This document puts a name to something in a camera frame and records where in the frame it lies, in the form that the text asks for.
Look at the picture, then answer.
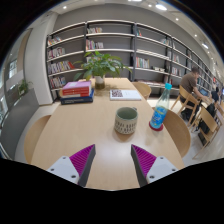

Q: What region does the wooden chair under person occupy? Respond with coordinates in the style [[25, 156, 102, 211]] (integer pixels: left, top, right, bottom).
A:
[[171, 86, 199, 124]]

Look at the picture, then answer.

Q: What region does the small plant by window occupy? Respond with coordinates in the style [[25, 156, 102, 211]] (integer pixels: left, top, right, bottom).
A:
[[18, 79, 32, 96]]

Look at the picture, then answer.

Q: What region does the green patterned ceramic mug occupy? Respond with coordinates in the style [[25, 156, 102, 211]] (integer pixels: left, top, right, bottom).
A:
[[114, 107, 138, 135]]

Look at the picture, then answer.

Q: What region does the wooden chair near right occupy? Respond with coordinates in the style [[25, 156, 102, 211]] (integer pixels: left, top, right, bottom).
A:
[[163, 110, 191, 157]]

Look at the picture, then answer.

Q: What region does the red round coaster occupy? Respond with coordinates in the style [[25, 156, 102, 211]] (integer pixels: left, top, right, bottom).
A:
[[149, 122, 164, 132]]

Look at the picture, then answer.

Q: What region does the wooden chair near left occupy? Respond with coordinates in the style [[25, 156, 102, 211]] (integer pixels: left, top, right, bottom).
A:
[[24, 115, 50, 164]]

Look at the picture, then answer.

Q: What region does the clear blue-label water bottle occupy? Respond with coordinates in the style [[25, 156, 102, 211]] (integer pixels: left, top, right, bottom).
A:
[[150, 83, 172, 128]]

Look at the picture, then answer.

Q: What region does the green potted plant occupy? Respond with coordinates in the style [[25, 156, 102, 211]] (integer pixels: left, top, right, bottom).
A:
[[73, 51, 130, 90]]

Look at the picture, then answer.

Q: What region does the open white book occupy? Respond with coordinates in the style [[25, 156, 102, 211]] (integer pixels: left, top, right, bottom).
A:
[[110, 89, 141, 101]]

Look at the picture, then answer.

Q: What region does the seated person brown shirt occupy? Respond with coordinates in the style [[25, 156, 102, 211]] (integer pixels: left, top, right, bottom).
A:
[[180, 67, 207, 120]]

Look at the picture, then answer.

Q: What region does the wooden chair far right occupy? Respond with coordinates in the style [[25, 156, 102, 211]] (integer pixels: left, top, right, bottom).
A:
[[133, 82, 151, 99]]

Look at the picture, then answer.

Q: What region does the wooden chair right foreground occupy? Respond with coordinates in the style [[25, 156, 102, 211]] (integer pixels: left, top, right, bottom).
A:
[[190, 107, 224, 159]]

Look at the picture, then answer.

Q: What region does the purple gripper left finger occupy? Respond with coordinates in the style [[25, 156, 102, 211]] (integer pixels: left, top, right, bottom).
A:
[[47, 145, 96, 187]]

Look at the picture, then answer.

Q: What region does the pink top book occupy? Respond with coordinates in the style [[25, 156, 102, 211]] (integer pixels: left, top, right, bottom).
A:
[[62, 81, 91, 95]]

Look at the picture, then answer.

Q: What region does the red middle book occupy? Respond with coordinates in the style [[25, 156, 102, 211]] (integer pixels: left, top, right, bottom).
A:
[[59, 89, 91, 98]]

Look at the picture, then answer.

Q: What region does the dark blue bottom book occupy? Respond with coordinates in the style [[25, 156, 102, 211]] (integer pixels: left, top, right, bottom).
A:
[[59, 90, 94, 105]]

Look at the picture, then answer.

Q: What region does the black backpack on chair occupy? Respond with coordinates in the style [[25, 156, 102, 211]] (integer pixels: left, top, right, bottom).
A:
[[199, 103, 216, 134]]

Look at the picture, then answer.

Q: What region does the laptop on far table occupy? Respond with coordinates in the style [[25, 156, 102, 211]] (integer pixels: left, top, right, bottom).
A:
[[200, 88, 208, 96]]

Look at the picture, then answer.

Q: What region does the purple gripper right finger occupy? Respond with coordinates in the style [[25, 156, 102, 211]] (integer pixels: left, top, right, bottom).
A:
[[131, 144, 177, 187]]

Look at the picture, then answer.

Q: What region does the large grey bookshelf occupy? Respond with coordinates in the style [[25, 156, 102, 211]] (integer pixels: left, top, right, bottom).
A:
[[46, 20, 216, 98]]

